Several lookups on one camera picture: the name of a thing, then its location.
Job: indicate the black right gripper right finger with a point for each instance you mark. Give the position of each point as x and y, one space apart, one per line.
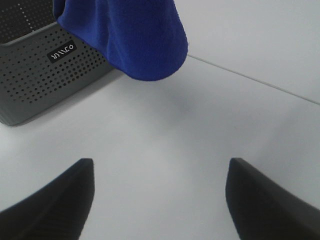
262 210

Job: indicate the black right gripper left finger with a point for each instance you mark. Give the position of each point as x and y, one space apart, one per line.
57 211

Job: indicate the blue microfiber towel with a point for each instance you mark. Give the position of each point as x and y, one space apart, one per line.
145 39

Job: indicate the grey perforated plastic basket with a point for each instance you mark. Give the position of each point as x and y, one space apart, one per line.
41 64

